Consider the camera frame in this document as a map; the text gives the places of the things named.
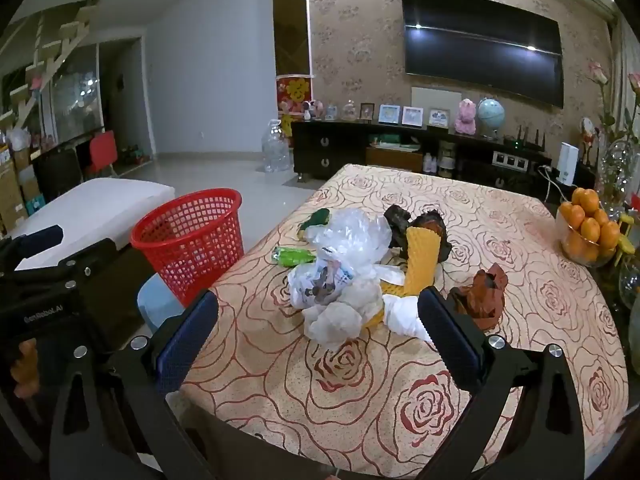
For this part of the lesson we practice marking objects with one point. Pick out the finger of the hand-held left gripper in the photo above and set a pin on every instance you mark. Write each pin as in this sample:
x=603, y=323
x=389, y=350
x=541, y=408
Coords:
x=85, y=260
x=37, y=241

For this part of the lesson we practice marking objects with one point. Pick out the small white bottles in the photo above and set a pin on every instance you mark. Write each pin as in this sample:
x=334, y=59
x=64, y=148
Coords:
x=429, y=161

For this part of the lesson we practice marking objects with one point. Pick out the clear plastic bag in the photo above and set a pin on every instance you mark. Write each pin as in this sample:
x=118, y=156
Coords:
x=355, y=232

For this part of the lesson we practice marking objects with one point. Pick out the red brown crumpled wrapper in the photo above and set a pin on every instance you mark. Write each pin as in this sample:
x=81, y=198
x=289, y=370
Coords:
x=482, y=297

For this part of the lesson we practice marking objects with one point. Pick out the red yellow floral banner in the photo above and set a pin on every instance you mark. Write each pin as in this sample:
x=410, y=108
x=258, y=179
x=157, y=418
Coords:
x=295, y=92

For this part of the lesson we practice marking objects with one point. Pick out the stepped wall shelf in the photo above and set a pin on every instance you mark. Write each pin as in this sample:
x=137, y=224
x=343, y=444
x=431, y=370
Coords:
x=45, y=55

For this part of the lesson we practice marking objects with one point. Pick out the light blue globe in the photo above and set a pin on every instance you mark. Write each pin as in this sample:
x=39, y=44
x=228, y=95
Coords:
x=491, y=115

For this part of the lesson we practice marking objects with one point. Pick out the white tissue paper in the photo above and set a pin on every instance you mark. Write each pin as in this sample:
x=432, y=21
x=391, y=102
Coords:
x=402, y=317

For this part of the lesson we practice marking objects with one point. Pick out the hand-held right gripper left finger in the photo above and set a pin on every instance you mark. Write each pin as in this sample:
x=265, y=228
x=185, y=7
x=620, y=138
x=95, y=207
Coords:
x=182, y=347

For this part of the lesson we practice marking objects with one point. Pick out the person's left hand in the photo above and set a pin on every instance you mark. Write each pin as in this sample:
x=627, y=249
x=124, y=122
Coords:
x=24, y=367

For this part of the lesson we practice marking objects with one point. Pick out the beige curtain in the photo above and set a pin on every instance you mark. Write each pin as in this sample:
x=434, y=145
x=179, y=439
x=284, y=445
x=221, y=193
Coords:
x=627, y=60

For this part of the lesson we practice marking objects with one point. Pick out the black router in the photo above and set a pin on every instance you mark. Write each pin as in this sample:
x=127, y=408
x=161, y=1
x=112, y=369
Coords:
x=525, y=142

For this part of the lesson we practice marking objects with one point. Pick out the green packet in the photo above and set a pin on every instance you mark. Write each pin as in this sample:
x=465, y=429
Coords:
x=292, y=256

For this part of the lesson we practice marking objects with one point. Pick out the small figurine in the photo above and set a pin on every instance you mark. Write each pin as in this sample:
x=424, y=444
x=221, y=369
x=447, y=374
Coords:
x=331, y=112

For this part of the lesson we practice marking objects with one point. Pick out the glass dome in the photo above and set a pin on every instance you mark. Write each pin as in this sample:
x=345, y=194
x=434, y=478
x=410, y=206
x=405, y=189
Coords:
x=350, y=110

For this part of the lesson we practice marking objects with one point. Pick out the green papers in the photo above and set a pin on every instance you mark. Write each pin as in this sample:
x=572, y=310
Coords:
x=395, y=142

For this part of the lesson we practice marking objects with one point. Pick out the red plastic basket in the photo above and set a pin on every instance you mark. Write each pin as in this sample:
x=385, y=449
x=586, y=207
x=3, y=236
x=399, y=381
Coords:
x=190, y=240

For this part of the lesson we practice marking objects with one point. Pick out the wooden box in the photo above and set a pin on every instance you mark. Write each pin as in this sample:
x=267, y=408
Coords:
x=395, y=160

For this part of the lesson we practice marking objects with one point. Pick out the glass bowl of oranges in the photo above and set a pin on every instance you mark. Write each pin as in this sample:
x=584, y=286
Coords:
x=590, y=227

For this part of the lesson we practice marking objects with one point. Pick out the black television cabinet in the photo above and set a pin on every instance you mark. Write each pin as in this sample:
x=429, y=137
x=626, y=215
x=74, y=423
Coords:
x=325, y=150

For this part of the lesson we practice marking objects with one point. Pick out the pink plush toy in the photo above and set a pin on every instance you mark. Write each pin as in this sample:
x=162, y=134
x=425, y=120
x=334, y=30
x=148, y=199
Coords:
x=465, y=116

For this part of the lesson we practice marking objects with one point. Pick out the white panel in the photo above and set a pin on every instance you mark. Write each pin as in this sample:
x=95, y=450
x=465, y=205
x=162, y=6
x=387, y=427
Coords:
x=435, y=97

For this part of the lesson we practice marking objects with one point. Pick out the white padded bench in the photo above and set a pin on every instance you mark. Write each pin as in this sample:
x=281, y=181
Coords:
x=100, y=205

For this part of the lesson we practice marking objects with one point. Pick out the pink artificial rose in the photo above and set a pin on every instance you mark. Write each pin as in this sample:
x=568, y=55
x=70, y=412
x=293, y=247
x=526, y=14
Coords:
x=634, y=82
x=597, y=72

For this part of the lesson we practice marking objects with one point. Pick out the black wall television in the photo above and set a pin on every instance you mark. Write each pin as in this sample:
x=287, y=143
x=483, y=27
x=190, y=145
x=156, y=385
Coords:
x=480, y=45

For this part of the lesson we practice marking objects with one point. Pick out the light blue stool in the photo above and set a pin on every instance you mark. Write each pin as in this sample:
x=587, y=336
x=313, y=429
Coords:
x=150, y=305

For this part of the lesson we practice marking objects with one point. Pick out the clear water jug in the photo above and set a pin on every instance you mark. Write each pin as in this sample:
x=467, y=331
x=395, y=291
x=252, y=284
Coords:
x=276, y=150

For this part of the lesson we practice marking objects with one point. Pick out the stack of cardboard boxes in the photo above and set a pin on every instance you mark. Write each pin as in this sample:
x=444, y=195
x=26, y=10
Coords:
x=17, y=185

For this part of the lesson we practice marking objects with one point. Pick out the dark brown wrapper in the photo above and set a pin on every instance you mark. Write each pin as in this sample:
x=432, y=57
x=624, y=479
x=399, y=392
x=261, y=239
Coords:
x=397, y=217

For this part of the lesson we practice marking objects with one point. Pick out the red white doll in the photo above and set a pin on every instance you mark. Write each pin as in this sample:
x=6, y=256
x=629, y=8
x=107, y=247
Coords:
x=589, y=135

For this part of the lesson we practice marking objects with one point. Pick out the black chair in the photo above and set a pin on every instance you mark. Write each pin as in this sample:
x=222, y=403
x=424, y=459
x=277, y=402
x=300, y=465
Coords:
x=57, y=172

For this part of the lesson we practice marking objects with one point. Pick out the rose patterned tablecloth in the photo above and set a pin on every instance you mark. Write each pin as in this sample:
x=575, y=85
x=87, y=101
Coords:
x=500, y=240

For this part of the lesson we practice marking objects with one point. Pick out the glass vase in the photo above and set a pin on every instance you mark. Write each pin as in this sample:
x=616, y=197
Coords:
x=617, y=165

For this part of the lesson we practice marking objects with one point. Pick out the dark picture frame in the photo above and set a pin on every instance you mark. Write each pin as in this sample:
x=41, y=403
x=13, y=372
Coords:
x=367, y=111

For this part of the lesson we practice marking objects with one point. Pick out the white tower device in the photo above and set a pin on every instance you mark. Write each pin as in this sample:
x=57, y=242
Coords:
x=569, y=162

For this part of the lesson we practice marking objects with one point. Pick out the white power strip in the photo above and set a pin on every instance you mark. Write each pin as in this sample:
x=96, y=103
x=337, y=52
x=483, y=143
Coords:
x=510, y=159

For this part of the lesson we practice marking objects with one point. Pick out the red chair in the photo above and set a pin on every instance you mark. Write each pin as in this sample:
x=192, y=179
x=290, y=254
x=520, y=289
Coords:
x=102, y=147

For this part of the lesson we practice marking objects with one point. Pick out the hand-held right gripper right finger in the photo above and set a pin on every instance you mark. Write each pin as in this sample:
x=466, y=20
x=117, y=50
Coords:
x=457, y=342

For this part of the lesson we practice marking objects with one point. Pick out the printed white plastic bag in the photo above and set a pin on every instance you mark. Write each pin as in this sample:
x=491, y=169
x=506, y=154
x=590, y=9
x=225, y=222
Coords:
x=320, y=282

